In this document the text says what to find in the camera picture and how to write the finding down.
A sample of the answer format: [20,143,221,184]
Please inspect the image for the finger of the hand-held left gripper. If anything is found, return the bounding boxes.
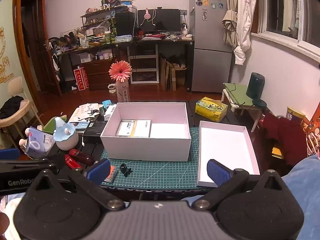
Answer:
[0,148,57,173]

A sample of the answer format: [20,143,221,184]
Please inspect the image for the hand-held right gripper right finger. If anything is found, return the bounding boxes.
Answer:
[191,159,294,211]

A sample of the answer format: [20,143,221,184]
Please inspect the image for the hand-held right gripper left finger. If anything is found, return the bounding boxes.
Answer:
[24,158,125,211]

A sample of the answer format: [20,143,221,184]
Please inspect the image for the orange label small box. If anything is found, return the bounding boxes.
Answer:
[104,165,117,183]

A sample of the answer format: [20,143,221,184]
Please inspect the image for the white box lid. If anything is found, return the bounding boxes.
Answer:
[196,120,260,188]

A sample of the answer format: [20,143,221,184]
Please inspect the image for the white storage box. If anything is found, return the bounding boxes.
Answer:
[100,102,192,162]

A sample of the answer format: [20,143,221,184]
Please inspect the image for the blue white packet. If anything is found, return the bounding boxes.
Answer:
[26,126,56,159]

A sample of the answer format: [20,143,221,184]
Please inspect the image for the black product box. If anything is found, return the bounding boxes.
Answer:
[82,120,108,137]

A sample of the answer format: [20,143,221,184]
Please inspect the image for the blue white mountain jar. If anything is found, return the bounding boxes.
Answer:
[53,117,79,151]

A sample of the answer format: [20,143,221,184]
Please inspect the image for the black cloth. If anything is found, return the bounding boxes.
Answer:
[0,96,24,119]

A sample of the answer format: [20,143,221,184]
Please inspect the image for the blue picture book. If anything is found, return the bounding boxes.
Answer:
[67,121,90,132]

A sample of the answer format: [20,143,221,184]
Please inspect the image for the white small carton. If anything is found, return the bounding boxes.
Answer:
[116,120,137,137]

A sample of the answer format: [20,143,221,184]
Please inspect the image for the wooden high chair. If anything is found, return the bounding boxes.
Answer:
[0,76,44,148]

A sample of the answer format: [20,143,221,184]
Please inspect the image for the green cutting mat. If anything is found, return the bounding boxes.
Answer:
[100,127,208,190]

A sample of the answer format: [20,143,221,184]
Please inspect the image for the yellow edged white carton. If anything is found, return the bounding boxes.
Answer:
[130,119,152,138]

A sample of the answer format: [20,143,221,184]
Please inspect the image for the yellow tissue pack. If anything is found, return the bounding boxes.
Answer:
[195,96,228,123]

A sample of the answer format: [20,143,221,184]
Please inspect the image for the yellow flat object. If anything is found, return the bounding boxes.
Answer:
[272,146,284,159]

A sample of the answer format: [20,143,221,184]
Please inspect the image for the dark red cloth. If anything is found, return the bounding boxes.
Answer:
[260,112,308,165]

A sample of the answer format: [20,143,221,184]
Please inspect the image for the green low table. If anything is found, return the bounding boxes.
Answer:
[221,82,268,133]

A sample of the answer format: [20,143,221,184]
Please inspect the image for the pink drink bottle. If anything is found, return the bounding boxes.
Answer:
[115,80,131,103]

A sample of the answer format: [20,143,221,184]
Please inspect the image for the person's blue clad legs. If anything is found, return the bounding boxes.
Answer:
[180,155,320,240]

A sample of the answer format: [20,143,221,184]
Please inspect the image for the red sign board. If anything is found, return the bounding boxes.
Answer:
[73,68,86,91]
[80,66,90,88]

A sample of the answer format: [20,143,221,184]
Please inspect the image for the dark green cylindrical appliance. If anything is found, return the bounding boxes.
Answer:
[246,72,267,107]

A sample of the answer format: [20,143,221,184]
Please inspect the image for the brown drawer cabinet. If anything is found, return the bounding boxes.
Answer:
[86,60,118,90]

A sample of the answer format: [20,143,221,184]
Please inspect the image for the yellow snack box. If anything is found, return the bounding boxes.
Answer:
[286,106,306,123]

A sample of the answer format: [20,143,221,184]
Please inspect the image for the pink gerbera flower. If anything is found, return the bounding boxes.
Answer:
[109,60,132,83]

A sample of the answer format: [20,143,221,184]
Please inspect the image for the brown cardboard sheets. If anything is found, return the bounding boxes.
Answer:
[160,55,187,92]

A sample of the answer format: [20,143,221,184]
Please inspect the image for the dark computer desk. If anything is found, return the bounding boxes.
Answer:
[50,36,195,92]

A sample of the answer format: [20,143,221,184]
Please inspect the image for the white drawer unit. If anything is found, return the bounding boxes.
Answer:
[127,44,160,84]

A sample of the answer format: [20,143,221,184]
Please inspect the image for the wooden door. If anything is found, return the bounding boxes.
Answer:
[12,0,63,98]

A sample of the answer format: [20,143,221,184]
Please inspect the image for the silver refrigerator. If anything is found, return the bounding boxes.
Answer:
[189,0,234,93]

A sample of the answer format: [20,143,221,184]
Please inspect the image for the black computer tower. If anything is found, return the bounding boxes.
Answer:
[115,12,137,37]

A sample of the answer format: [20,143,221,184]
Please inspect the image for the dark desk shelf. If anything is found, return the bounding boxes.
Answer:
[80,11,117,30]

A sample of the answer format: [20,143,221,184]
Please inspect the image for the white curtain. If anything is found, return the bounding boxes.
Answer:
[221,0,258,65]

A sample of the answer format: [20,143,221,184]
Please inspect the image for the black monitor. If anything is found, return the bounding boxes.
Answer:
[137,9,181,32]

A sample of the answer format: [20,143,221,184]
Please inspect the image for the pink headphones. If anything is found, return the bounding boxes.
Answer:
[143,9,155,25]

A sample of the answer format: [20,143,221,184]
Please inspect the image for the window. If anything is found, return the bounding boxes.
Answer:
[250,0,320,53]

